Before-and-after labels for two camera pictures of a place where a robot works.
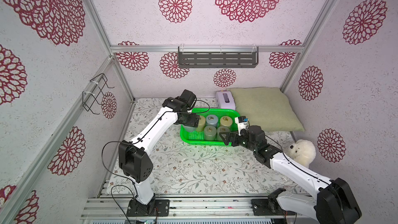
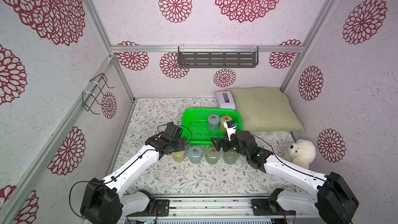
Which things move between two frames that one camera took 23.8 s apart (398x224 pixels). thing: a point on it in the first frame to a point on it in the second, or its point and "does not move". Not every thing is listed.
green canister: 222,129 to 231,156
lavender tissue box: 225,100 does not move
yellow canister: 226,121 does not move
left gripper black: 194,121 to 181,147
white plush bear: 303,152 does not move
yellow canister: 201,124 to 179,156
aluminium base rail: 181,207 does not move
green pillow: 266,109 does not move
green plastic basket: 198,136 does not move
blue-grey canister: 189,129 to 195,153
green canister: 210,133 to 212,155
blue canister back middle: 212,120 does not move
